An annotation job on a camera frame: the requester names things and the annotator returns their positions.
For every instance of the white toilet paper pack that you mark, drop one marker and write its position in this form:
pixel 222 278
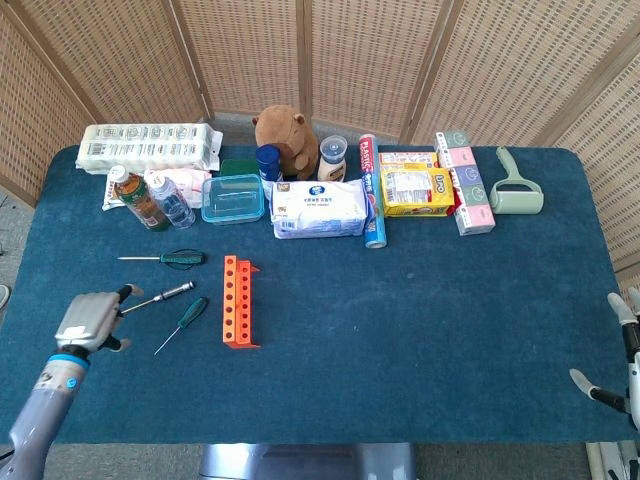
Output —
pixel 145 145

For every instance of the white yellow snack box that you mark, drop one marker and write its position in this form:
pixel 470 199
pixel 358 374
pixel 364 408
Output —
pixel 407 159

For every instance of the plastic wrap roll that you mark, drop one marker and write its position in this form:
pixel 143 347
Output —
pixel 367 150

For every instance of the green tea bottle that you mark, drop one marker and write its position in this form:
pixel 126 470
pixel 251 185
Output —
pixel 145 205

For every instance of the orange tool rack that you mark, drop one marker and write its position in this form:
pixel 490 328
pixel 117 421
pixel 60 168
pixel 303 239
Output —
pixel 230 300

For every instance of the green flat box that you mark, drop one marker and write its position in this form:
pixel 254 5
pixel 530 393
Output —
pixel 239 167

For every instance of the yellow biscuit bag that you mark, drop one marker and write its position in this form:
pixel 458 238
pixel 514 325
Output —
pixel 415 192

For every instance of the right robot hand white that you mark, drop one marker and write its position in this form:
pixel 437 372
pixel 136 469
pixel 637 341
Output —
pixel 635 370

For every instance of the pink white snack bag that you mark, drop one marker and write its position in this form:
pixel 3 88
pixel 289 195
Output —
pixel 192 182

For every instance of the wicker folding screen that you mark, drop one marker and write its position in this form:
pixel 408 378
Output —
pixel 250 50

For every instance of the blue-capped spray can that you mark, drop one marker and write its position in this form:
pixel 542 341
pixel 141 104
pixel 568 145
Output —
pixel 269 162

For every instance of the pink green tissue pack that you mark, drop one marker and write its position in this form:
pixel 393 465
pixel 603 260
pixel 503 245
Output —
pixel 467 185

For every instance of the white wet wipes pack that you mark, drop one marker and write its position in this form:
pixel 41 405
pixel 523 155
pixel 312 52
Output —
pixel 315 210

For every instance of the clear container blue lid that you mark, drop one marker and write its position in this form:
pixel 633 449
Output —
pixel 232 200

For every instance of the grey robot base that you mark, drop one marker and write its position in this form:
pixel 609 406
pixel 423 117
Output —
pixel 300 462

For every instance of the clear water bottle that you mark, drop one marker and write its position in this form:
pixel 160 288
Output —
pixel 175 207

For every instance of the brown capybara plush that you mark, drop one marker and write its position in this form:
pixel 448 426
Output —
pixel 285 135

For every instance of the blue felt table cover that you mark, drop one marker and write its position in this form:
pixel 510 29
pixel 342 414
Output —
pixel 400 325

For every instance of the left robot hand silver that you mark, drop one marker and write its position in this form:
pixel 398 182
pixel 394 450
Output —
pixel 87 320

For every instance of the green lint roller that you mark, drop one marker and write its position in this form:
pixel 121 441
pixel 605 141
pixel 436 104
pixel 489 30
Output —
pixel 515 200

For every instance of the mayonnaise bottle clear cap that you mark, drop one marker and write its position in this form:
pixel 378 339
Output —
pixel 332 167

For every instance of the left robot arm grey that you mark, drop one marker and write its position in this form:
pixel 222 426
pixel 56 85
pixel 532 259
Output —
pixel 40 415

